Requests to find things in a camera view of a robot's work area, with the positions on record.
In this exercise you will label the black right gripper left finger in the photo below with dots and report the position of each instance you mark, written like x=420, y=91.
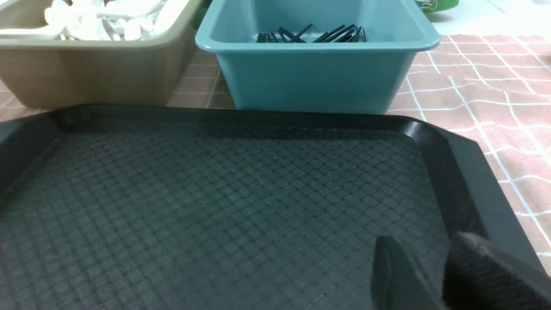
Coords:
x=398, y=281

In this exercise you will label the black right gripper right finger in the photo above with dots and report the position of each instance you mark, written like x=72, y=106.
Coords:
x=479, y=275

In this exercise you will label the blue plastic bin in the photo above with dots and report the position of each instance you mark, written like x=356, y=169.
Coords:
x=315, y=77

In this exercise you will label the pile of black chopsticks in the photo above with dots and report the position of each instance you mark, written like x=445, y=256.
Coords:
x=344, y=33

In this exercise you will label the black plastic tray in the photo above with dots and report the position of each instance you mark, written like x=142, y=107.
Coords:
x=466, y=191

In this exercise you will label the pile of white spoons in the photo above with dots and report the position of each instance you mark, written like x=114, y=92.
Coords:
x=101, y=20

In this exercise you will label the olive plastic bin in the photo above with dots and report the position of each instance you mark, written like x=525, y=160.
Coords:
x=60, y=73

